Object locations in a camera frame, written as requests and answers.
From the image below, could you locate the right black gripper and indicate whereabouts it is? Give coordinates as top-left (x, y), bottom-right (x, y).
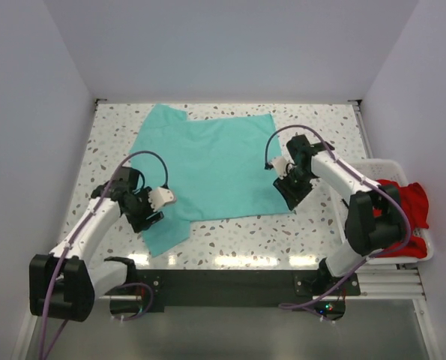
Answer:
top-left (274, 168), bottom-right (315, 211)

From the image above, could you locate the teal t shirt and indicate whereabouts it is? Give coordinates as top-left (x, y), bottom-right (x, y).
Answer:
top-left (130, 104), bottom-right (288, 257)

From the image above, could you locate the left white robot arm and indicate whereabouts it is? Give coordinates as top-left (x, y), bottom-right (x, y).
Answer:
top-left (29, 166), bottom-right (176, 322)

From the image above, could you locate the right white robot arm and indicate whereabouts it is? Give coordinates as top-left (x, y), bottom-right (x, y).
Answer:
top-left (265, 135), bottom-right (411, 295)

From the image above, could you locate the white plastic laundry basket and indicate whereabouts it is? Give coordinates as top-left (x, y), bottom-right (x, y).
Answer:
top-left (330, 159), bottom-right (434, 266)

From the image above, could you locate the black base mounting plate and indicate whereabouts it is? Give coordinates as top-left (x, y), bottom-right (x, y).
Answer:
top-left (94, 268), bottom-right (362, 323)

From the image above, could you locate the red t shirt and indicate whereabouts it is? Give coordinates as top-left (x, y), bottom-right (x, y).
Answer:
top-left (378, 179), bottom-right (430, 259)

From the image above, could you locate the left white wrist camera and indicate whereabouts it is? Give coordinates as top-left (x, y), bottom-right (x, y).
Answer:
top-left (148, 187), bottom-right (177, 211)

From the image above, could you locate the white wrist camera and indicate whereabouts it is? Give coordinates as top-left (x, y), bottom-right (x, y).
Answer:
top-left (148, 187), bottom-right (177, 211)
top-left (269, 156), bottom-right (294, 179)

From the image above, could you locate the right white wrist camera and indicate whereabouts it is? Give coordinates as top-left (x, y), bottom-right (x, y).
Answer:
top-left (269, 156), bottom-right (294, 179)

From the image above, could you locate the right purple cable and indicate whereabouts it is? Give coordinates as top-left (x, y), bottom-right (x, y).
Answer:
top-left (263, 125), bottom-right (412, 312)

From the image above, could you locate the purple cable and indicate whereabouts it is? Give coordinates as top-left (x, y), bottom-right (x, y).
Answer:
top-left (263, 125), bottom-right (412, 312)
top-left (38, 150), bottom-right (170, 359)

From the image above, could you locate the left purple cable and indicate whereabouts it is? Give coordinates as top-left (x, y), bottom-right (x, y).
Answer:
top-left (38, 150), bottom-right (170, 359)

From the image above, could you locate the aluminium rail frame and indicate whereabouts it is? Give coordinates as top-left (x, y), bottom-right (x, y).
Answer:
top-left (326, 266), bottom-right (426, 300)

